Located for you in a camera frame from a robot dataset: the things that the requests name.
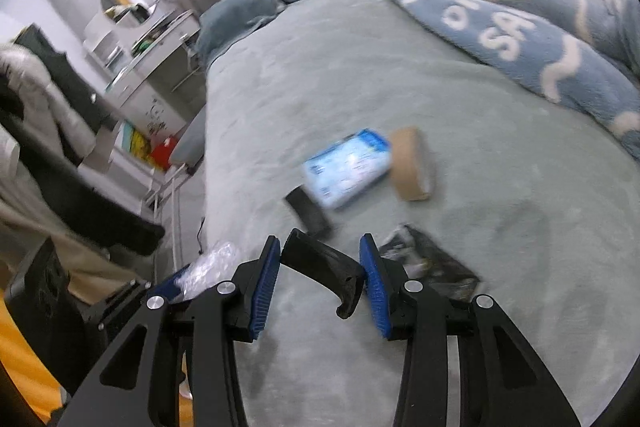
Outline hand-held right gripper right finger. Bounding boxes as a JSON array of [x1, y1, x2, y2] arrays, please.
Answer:
[[359, 233, 583, 427]]

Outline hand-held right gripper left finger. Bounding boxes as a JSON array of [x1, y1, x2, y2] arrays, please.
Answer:
[[57, 234, 282, 427]]

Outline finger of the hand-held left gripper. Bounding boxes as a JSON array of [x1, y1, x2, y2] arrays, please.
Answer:
[[149, 264, 196, 306]]

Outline clear plastic wrap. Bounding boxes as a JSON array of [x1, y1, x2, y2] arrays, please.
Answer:
[[175, 241, 240, 303]]

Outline black curved plastic piece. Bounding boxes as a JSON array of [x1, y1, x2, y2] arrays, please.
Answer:
[[280, 228, 366, 320]]

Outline black printed packet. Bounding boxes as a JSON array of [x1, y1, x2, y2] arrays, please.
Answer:
[[377, 223, 481, 303]]

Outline blue tissue packet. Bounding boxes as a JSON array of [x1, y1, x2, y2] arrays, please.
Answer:
[[302, 128, 393, 211]]

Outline brown cardboard tape roll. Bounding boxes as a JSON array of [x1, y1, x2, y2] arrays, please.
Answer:
[[389, 126, 435, 202]]

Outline beige coat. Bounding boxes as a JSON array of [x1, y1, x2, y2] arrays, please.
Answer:
[[0, 187, 131, 303]]

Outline white clothes rack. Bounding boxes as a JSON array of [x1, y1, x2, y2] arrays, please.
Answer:
[[142, 167, 183, 258]]

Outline hanging clothes on rack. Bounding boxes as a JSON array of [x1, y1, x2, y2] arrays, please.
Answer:
[[0, 77, 166, 258]]

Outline red bin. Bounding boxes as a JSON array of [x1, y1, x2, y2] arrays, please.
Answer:
[[149, 141, 176, 170]]

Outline grey cushion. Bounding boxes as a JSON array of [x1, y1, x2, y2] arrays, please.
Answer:
[[167, 107, 208, 168]]

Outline yellow printed box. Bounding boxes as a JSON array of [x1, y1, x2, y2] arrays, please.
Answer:
[[122, 124, 151, 158]]

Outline white vanity desk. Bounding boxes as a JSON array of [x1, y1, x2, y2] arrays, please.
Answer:
[[82, 9, 208, 142]]

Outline white shirt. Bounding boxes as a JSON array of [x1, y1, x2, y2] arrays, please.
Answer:
[[0, 44, 98, 168]]

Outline grey upholstered bed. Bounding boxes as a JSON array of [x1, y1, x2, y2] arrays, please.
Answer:
[[167, 0, 640, 427]]

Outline grey-blue pillow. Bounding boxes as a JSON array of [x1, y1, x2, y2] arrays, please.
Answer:
[[194, 0, 281, 68]]

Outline blue printed fleece blanket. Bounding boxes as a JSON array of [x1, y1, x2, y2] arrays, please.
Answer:
[[202, 0, 640, 155]]

